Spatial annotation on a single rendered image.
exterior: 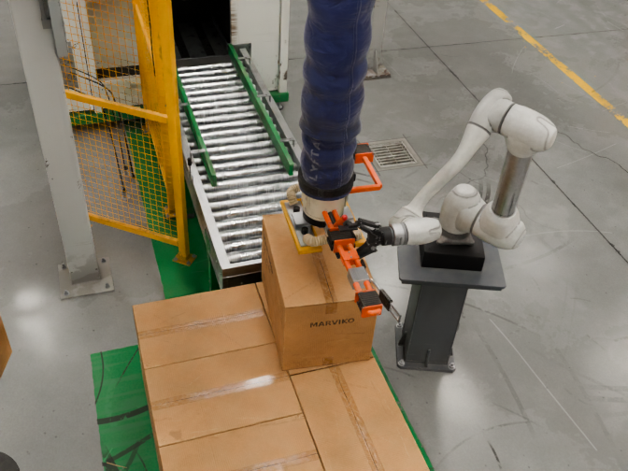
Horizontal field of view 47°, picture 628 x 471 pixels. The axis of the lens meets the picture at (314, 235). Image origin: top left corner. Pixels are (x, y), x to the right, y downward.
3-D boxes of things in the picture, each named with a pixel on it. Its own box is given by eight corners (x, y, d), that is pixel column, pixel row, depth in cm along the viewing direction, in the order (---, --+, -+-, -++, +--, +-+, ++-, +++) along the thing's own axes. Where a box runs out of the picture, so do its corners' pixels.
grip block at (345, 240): (325, 239, 281) (326, 227, 277) (349, 235, 283) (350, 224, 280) (331, 253, 275) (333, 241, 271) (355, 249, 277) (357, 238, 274)
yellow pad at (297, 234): (279, 204, 313) (279, 194, 310) (301, 201, 315) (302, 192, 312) (298, 255, 288) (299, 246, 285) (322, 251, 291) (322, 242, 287)
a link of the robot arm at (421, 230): (409, 249, 278) (397, 244, 290) (446, 243, 282) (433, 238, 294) (407, 221, 276) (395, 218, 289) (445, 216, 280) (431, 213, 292)
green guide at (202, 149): (155, 61, 522) (154, 49, 516) (170, 59, 525) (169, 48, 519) (198, 189, 408) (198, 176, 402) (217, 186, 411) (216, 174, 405)
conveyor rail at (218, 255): (153, 79, 531) (150, 56, 519) (160, 78, 532) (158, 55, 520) (221, 294, 367) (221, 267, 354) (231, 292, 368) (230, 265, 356)
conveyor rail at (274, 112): (239, 71, 549) (238, 48, 536) (246, 70, 550) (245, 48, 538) (340, 272, 384) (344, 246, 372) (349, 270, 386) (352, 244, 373)
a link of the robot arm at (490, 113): (464, 117, 281) (495, 131, 275) (488, 78, 281) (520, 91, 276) (468, 129, 293) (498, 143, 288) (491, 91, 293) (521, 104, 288)
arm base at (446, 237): (463, 214, 356) (466, 206, 352) (475, 245, 340) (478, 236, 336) (428, 213, 353) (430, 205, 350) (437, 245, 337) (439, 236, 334)
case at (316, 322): (261, 277, 358) (262, 214, 332) (338, 269, 366) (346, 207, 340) (281, 371, 314) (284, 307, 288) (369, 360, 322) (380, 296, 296)
